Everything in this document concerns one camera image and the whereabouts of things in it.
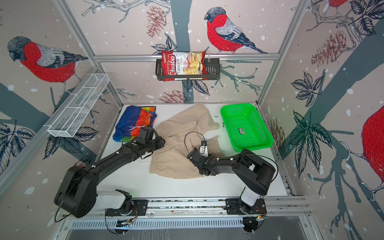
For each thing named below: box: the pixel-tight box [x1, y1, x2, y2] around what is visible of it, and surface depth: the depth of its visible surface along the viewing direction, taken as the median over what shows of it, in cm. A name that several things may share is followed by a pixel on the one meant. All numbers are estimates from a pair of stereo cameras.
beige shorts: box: [150, 103, 222, 180], surface depth 96 cm
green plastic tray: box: [220, 103, 274, 152], surface depth 106 cm
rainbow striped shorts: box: [112, 105, 158, 143], surface depth 108 cm
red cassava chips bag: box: [161, 51, 208, 82], surface depth 90 cm
